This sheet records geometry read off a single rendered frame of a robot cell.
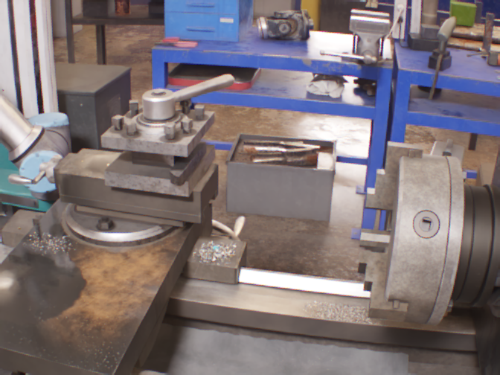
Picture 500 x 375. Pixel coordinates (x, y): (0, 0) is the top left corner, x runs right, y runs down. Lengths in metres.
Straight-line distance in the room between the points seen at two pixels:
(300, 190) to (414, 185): 2.19
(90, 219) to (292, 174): 1.84
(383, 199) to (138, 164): 0.48
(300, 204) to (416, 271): 2.25
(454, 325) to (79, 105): 1.65
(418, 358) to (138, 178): 0.65
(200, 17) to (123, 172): 1.80
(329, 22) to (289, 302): 5.36
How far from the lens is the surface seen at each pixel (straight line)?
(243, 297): 1.16
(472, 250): 0.83
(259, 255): 2.76
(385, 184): 0.86
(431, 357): 1.24
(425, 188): 0.80
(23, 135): 1.86
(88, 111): 2.31
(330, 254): 2.80
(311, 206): 3.01
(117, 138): 1.08
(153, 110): 1.10
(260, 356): 1.20
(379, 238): 0.94
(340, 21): 6.35
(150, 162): 1.13
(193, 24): 2.86
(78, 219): 1.21
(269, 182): 2.97
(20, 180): 1.27
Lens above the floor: 1.56
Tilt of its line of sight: 29 degrees down
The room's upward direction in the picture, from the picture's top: 1 degrees clockwise
